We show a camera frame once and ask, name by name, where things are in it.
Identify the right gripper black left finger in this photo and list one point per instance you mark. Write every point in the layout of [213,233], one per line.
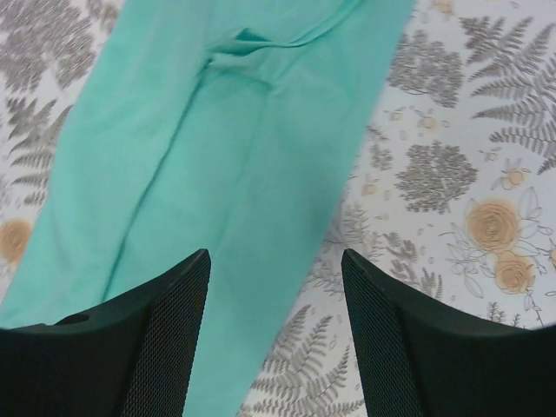
[129,356]

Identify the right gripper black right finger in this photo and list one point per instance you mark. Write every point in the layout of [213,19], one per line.
[420,357]

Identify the teal t shirt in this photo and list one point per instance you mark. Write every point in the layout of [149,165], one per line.
[226,125]

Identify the floral patterned table mat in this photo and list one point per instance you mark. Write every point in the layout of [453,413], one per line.
[452,191]

